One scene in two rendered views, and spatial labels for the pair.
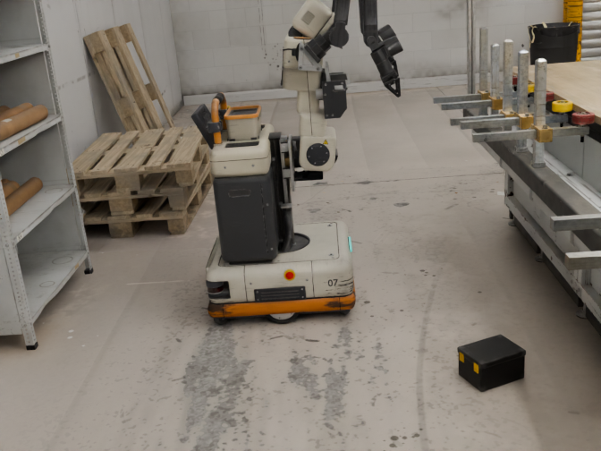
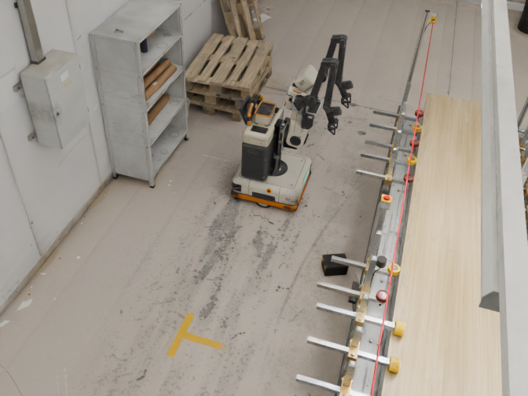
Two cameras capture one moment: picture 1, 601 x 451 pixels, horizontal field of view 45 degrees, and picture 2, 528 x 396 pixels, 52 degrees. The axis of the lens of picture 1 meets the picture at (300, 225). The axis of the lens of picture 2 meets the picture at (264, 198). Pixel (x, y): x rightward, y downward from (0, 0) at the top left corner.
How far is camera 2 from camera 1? 234 cm
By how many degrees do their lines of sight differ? 25
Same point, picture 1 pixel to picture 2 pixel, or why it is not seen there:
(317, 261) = (283, 188)
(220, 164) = (246, 138)
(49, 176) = (174, 92)
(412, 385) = (299, 262)
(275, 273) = (262, 188)
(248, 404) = (231, 251)
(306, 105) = (295, 117)
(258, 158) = (263, 141)
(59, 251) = (174, 126)
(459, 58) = not seen: outside the picture
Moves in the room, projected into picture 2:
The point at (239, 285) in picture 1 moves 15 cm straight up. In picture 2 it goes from (245, 188) to (246, 175)
